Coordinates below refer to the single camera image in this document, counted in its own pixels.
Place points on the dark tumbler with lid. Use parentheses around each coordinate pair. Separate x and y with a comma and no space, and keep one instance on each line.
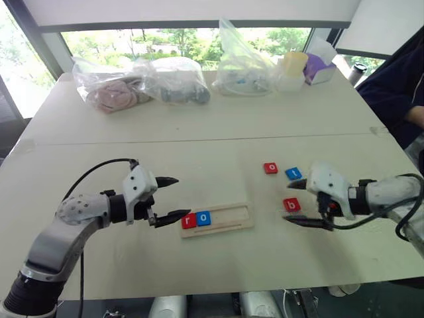
(357,74)

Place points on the plastic bag with grey items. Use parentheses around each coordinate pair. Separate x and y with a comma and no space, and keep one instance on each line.
(179,86)

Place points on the tall clear plastic bag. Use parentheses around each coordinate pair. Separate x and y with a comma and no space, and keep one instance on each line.
(238,69)

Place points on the person's bare forearm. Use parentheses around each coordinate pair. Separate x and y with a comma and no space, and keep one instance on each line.
(415,117)

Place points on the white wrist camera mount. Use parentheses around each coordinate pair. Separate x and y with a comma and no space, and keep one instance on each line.
(328,182)
(137,180)

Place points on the metal bracket under table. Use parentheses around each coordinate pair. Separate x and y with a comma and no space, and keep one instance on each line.
(303,299)

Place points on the red letter r block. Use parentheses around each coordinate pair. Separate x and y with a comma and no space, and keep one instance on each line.
(189,221)

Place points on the plastic bag with pink cloth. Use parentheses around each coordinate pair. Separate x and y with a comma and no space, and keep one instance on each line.
(109,92)

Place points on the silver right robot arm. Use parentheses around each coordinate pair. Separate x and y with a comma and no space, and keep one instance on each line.
(387,193)

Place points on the person in dark navy top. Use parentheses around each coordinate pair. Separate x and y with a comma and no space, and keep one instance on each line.
(387,89)

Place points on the purple and white box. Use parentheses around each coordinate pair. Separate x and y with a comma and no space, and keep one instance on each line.
(319,68)

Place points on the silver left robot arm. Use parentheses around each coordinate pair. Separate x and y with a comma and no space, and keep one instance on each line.
(63,232)

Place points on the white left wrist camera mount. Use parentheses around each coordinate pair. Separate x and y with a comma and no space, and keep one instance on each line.
(137,180)

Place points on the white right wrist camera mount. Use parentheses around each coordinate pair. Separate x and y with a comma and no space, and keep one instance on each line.
(328,182)

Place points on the white rounded object under table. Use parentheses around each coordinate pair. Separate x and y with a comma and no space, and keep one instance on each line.
(342,289)

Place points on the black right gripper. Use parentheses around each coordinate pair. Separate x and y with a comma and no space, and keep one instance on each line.
(326,205)

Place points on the blue letter o block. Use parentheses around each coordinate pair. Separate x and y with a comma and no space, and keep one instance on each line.
(203,218)

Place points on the narrow white roller blind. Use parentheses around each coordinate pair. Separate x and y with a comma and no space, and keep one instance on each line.
(381,26)

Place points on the yellow plastic cup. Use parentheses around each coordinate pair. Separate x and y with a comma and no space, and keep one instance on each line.
(294,64)

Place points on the silver rounded shape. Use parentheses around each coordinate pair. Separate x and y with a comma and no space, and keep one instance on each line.
(167,306)
(256,304)

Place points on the red letter o block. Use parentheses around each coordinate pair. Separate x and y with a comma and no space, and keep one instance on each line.
(271,168)

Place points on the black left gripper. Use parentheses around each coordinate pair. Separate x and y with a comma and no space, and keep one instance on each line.
(142,207)

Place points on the red letter b block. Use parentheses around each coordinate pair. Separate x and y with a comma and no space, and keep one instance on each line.
(291,205)

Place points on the wooden letter tray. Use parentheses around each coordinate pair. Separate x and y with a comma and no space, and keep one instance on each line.
(228,218)

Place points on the wide white roller blind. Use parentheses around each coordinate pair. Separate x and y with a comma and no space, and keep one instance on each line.
(185,11)

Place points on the blue letter t block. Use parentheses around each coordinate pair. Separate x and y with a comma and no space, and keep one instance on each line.
(293,174)

